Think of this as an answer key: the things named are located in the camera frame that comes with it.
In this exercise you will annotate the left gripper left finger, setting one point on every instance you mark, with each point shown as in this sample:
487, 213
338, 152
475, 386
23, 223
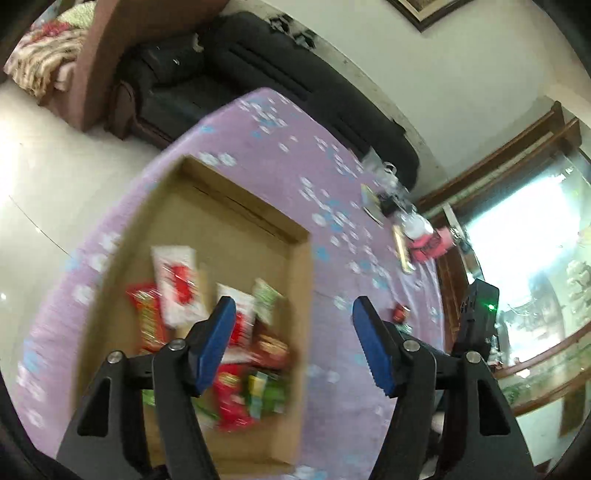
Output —
106, 438

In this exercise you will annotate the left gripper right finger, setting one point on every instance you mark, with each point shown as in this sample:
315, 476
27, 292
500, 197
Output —
481, 438

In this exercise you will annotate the dark red snack packet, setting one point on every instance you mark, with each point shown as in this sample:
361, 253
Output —
400, 313

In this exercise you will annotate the pink knitted pouch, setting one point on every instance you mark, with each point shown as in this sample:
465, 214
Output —
432, 246

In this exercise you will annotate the cream lotion tube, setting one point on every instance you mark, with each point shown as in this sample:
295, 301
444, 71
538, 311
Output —
400, 242

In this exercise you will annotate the small black pot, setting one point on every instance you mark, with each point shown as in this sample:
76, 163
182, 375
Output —
390, 204

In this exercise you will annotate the red orange snack bar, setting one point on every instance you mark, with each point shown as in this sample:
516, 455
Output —
145, 299

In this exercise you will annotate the olive green booklet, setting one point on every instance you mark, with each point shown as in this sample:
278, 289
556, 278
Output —
371, 205

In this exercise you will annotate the white red snack packet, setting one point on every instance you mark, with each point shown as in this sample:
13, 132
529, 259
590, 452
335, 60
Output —
177, 280

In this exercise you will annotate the cardboard box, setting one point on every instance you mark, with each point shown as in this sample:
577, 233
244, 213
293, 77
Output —
238, 238

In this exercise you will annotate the purple floral tablecloth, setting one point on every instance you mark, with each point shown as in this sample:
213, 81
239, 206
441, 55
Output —
269, 146

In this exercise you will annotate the black sofa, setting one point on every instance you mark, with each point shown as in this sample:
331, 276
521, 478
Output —
162, 88

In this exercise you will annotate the floral blanket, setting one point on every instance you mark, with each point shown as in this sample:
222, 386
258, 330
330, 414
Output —
44, 58

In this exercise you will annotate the brown armchair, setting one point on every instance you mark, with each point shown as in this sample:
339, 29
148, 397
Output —
116, 26

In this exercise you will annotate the wooden window frame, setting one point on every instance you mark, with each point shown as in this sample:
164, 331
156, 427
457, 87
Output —
522, 219

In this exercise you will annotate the framed wall painting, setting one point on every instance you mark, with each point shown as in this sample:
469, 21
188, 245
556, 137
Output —
423, 14

